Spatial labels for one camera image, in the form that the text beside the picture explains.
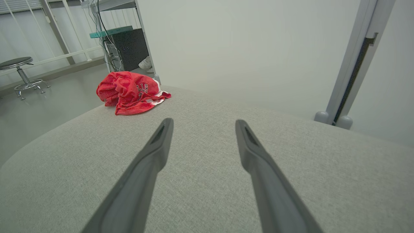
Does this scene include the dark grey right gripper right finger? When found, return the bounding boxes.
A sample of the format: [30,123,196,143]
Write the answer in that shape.
[235,119,324,233]

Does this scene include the white metal railing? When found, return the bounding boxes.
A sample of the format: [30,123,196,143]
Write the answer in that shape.
[0,0,109,93]

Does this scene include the grey metal partition post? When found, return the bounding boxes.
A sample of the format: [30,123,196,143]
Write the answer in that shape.
[314,0,397,130]

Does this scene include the black computer tower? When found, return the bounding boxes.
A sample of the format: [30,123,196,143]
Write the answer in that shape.
[104,28,150,72]

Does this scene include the round black chrome stool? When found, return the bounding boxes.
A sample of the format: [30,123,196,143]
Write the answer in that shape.
[0,57,51,101]

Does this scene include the white sneaker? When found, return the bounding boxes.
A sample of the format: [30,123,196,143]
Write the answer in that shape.
[138,56,154,73]

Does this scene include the red printed basketball shorts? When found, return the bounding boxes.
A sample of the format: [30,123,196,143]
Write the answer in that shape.
[96,71,172,116]

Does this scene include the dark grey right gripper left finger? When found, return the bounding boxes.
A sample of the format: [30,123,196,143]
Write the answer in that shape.
[81,118,174,233]

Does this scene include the black power cable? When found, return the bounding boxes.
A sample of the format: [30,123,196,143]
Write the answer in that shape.
[88,0,125,72]

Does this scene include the teal shelf board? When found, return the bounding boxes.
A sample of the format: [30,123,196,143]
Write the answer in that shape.
[89,26,134,39]

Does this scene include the white window blinds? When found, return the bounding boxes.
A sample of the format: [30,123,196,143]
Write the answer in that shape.
[0,0,44,15]

